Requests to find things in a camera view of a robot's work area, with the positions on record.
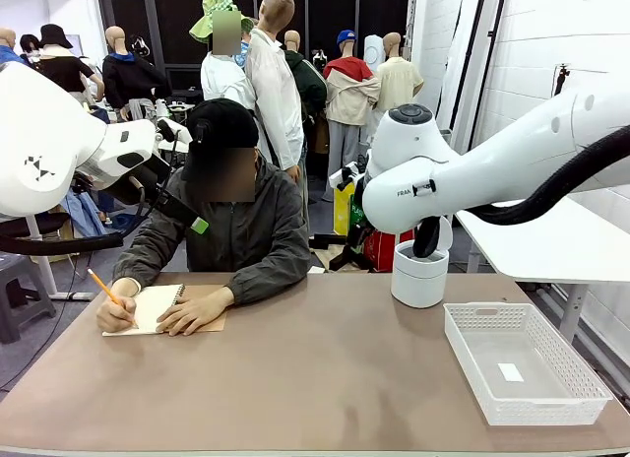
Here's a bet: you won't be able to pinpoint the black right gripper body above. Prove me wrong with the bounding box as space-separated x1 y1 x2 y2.
351 173 371 210

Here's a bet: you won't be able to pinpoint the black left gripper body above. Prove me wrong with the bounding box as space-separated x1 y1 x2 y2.
105 154 171 207

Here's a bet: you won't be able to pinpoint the spiral notebook brown cover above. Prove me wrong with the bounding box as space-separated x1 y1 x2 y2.
101 283 228 338

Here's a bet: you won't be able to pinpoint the yellow pencil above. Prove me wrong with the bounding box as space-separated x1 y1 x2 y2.
87 268 140 329

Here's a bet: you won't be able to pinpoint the person's right forearm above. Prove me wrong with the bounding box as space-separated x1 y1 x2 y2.
111 229 183 294

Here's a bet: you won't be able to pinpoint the person's left forearm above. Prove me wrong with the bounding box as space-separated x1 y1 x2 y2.
228 252 312 306

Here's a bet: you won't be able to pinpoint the person's left hand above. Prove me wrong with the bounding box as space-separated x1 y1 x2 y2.
156 287 236 337

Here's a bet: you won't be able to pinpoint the person's right hand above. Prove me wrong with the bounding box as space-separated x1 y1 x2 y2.
95 292 139 334

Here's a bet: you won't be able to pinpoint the green recycling bin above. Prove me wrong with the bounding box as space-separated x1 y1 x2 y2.
348 195 375 236

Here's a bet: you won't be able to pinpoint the yellow recycling bin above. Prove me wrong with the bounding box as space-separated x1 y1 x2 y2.
333 183 358 236

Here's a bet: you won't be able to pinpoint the blue cloth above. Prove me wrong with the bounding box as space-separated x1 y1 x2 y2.
61 188 109 239

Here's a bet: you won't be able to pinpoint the wooden black floor stand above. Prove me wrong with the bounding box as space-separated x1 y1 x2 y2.
314 232 375 274

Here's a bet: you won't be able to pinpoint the seated person gray jacket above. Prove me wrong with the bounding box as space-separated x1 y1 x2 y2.
111 98 312 306

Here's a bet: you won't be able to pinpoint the mannequin blue cap red jacket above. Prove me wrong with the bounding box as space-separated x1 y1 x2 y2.
323 29 381 203

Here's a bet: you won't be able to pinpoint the black cap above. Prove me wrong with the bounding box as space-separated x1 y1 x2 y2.
180 98 261 156

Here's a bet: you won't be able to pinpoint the mannequin black hoodie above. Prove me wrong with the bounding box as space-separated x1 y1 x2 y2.
101 26 171 126

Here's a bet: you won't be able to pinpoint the black office chair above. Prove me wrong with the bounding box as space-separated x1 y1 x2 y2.
0 213 70 239

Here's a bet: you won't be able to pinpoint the white lidded trash bin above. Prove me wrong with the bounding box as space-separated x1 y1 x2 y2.
391 216 454 309

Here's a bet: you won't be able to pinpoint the mannequin cream shirt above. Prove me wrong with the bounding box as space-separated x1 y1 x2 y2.
376 32 425 113

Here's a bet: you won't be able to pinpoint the mannequin dark green jacket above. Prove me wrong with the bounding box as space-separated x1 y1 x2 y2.
283 30 329 148

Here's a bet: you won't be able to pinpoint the white desk metal legs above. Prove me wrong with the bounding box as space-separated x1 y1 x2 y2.
24 215 95 301

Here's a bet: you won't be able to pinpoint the tall mannequin white coat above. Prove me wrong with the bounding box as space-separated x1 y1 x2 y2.
244 0 307 182

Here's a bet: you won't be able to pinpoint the mannequin black bucket hat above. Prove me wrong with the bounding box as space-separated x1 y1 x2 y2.
31 23 105 108

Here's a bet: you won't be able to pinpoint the mannequin green checked hat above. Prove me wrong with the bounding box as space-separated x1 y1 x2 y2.
189 0 257 113

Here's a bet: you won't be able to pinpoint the white torso form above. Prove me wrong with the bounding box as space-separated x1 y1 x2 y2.
363 33 388 74

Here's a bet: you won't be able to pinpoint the gray plastic stool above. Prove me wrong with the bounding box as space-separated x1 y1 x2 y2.
0 253 57 344

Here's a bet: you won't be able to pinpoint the background person black hair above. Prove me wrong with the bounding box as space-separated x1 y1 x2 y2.
19 33 43 64

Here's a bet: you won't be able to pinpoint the mannequin blue white top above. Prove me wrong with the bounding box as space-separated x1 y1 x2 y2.
0 27 31 69

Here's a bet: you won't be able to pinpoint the large white side table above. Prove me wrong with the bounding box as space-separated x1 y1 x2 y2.
455 195 630 343

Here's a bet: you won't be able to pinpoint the black tripod pole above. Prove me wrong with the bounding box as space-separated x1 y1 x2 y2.
553 64 572 98

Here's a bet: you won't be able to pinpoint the white rectangular label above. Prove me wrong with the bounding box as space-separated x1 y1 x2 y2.
497 362 526 383

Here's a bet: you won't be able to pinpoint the white perforated plastic basket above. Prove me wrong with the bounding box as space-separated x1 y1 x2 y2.
443 302 615 427

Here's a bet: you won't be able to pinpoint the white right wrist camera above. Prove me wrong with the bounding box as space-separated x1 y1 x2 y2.
328 164 361 190

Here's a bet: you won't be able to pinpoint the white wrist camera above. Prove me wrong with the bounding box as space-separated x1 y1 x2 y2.
328 164 361 190
156 116 194 147

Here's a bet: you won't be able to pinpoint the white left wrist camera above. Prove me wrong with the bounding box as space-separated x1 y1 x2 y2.
156 116 194 147

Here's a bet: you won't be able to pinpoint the black left arm cable sleeve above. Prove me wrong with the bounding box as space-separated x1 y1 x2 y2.
0 183 149 257

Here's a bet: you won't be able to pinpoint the black arm cable sleeve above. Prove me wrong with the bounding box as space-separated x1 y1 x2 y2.
0 183 149 257
411 124 630 260

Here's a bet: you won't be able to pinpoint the black wall pipe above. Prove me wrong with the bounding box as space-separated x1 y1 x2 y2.
471 0 509 148
450 0 489 133

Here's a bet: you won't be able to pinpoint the black right arm cable sleeve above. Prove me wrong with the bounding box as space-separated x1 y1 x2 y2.
411 124 630 260

